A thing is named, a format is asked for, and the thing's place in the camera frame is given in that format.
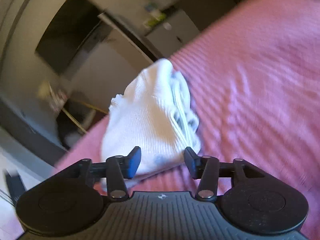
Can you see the dark low tv cabinet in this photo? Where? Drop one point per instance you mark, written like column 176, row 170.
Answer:
column 31, row 139

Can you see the grey three-drawer cabinet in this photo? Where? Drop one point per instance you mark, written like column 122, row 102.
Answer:
column 171, row 35

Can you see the yellow-legged white shelf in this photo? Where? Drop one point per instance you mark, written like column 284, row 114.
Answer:
column 72, row 113

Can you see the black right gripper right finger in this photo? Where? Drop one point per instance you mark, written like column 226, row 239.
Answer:
column 209, row 169

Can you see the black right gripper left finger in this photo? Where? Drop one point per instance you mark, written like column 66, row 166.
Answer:
column 114, row 171

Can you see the black wall television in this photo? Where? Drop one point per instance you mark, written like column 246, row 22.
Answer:
column 75, row 27

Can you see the white ribbed knit garment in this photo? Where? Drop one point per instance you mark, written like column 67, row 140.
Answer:
column 154, row 113

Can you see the pink corduroy bed blanket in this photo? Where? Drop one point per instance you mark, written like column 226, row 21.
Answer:
column 253, row 78

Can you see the green tray on cabinet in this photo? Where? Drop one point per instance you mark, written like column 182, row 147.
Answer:
column 152, row 22

